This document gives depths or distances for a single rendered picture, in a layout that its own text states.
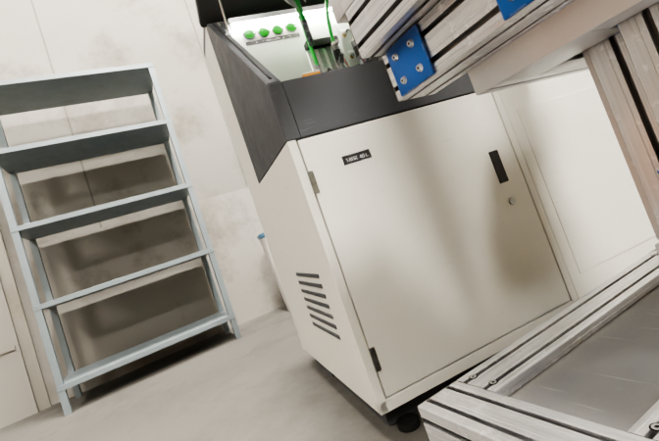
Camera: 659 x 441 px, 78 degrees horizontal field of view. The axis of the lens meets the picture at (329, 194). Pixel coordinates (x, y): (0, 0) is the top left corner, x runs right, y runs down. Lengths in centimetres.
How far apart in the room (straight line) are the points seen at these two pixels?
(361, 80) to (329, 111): 14
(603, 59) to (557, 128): 76
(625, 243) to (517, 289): 45
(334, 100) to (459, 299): 64
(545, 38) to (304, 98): 63
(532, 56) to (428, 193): 58
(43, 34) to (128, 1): 75
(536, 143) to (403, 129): 46
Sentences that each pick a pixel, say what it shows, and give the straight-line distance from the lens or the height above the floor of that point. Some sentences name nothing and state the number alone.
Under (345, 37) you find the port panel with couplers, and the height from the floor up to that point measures 129.
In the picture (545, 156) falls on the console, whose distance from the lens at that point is 145.
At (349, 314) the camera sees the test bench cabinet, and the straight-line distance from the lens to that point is 106.
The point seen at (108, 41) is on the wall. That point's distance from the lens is 415.
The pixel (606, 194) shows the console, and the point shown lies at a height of 35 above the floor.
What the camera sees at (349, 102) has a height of 85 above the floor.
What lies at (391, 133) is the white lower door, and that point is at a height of 73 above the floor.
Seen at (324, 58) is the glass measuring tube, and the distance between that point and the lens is 177.
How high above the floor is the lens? 56
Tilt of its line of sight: 4 degrees up
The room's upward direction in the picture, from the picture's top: 19 degrees counter-clockwise
